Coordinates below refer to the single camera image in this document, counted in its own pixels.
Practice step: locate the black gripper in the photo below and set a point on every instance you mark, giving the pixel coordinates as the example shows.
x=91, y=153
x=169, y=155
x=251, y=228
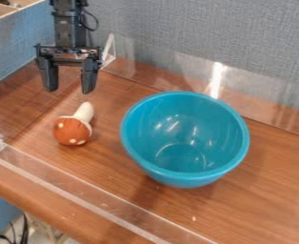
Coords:
x=66, y=56

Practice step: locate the brown and white toy mushroom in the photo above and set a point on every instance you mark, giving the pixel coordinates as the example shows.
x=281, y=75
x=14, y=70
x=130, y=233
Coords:
x=71, y=130

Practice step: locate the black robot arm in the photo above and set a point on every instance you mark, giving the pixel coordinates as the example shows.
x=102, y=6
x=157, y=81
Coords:
x=70, y=28

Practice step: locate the blue plastic bowl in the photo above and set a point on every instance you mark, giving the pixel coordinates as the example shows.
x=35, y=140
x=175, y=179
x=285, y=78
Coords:
x=185, y=138

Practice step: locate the clear acrylic front barrier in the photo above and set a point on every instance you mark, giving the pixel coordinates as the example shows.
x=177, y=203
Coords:
x=38, y=183

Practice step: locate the clear acrylic barrier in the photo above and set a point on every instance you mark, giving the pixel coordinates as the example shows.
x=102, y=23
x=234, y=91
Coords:
x=38, y=183
x=264, y=98

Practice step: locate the clear acrylic back barrier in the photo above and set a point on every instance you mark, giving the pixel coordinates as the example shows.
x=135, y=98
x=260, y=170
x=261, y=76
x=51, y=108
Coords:
x=264, y=98

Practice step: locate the clear acrylic triangular bracket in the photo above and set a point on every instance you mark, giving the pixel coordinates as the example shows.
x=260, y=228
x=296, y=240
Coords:
x=107, y=55

